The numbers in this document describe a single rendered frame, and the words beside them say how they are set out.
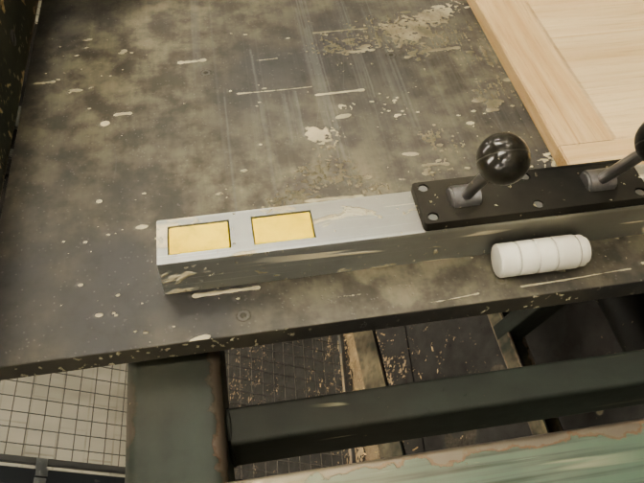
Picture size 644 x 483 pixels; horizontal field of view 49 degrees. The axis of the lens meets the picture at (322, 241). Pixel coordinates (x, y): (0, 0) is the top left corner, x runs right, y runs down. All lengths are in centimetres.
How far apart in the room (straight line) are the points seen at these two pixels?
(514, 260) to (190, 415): 29
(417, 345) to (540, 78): 223
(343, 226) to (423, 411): 17
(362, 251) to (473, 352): 214
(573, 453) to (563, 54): 50
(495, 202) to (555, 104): 20
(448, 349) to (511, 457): 234
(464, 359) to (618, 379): 210
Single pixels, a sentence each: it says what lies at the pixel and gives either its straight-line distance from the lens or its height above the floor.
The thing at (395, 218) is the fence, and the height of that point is 153.
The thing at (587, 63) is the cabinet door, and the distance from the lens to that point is 86.
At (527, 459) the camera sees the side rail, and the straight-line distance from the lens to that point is 49.
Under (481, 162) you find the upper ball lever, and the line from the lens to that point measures 51.
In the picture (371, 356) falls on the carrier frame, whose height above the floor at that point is 79.
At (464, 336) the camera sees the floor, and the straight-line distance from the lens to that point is 277.
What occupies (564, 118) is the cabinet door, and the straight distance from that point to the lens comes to 77.
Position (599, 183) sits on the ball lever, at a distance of 65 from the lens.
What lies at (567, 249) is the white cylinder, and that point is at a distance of 63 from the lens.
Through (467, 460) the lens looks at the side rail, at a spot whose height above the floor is 154.
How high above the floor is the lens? 187
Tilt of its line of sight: 30 degrees down
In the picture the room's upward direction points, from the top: 73 degrees counter-clockwise
